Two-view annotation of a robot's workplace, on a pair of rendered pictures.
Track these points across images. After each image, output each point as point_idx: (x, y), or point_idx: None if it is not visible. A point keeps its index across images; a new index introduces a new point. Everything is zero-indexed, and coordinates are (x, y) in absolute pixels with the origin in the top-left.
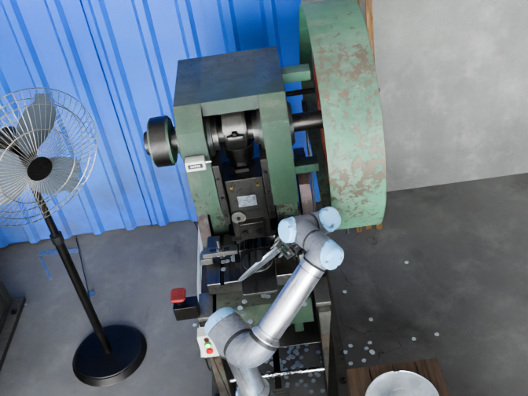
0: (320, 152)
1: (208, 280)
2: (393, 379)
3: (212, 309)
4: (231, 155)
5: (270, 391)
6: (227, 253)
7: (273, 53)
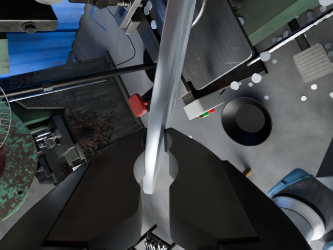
0: None
1: (150, 54)
2: None
3: (181, 80)
4: None
5: (325, 218)
6: (138, 0)
7: None
